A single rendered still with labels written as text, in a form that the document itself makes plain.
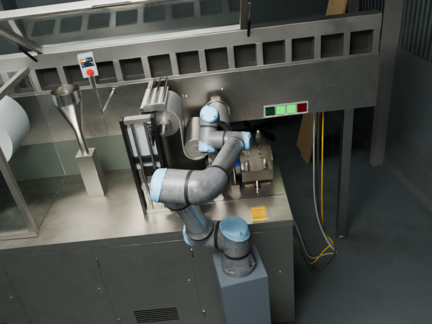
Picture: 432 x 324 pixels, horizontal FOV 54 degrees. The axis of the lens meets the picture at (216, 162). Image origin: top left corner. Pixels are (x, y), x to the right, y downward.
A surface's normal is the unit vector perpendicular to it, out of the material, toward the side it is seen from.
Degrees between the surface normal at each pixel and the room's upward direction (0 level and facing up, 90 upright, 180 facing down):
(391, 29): 90
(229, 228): 7
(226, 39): 90
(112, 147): 90
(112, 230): 0
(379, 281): 0
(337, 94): 90
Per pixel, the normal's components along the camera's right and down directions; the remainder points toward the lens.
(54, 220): -0.11, -0.84
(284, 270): 0.02, 0.53
